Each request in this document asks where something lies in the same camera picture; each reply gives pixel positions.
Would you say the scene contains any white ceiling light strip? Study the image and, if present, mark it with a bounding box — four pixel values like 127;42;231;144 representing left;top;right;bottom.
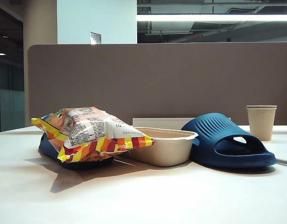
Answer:
136;14;287;22

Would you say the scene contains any brown desk partition panel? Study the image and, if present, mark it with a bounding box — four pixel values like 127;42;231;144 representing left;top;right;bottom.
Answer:
28;42;287;126

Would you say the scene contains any dark glass door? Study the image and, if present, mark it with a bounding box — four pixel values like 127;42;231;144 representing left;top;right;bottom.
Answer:
0;4;25;133

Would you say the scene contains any metal wall plate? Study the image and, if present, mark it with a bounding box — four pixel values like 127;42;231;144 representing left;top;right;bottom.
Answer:
89;31;102;45

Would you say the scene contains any white rectangular box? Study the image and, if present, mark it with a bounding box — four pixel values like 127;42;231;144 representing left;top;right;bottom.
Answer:
133;118;232;128

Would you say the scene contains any orange yellow chip bag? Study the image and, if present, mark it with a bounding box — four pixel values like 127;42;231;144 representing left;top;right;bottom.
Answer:
31;106;155;163

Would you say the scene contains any beige paper cup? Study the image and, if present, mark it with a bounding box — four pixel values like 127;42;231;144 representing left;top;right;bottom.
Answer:
246;105;278;141

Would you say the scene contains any dark blue slide slipper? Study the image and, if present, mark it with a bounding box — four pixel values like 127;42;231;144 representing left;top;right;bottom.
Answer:
38;133;115;170
180;112;277;169

